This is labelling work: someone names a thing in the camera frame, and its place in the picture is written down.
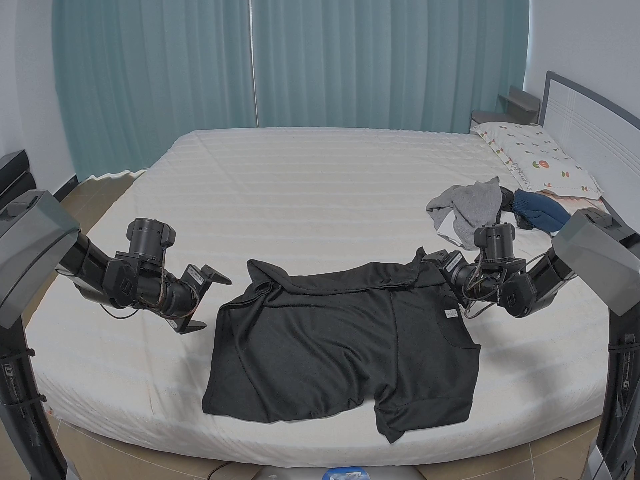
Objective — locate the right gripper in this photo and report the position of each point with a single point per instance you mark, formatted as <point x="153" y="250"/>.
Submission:
<point x="470" y="280"/>

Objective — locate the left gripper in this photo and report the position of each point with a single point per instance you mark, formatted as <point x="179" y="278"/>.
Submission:
<point x="182" y="298"/>

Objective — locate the black T-shirt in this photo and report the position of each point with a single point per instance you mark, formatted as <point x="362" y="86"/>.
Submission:
<point x="325" y="343"/>

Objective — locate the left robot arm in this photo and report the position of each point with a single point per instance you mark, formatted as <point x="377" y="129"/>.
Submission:
<point x="35" y="248"/>

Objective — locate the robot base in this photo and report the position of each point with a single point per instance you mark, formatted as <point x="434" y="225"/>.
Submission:
<point x="345" y="475"/>

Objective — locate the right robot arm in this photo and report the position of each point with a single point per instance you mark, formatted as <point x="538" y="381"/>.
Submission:
<point x="590" y="258"/>

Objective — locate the bed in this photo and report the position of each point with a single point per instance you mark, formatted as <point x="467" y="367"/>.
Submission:
<point x="300" y="193"/>

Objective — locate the grey garment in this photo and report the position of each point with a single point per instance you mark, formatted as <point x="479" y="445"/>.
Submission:
<point x="475" y="203"/>

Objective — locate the black glossy garment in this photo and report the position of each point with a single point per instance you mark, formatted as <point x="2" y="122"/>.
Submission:
<point x="506" y="199"/>

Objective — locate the blue and white garment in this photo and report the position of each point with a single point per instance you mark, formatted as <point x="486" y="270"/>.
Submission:
<point x="537" y="213"/>

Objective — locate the white printed pillow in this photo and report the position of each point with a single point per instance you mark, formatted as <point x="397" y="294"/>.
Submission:
<point x="540" y="158"/>

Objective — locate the grey bedside table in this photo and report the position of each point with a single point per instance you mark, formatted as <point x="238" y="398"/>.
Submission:
<point x="520" y="100"/>

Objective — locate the black chest of drawers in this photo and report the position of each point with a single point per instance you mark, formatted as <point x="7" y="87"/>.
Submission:
<point x="12" y="165"/>

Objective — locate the blue-green curtain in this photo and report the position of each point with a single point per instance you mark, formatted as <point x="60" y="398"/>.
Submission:
<point x="375" y="43"/>
<point x="150" y="68"/>

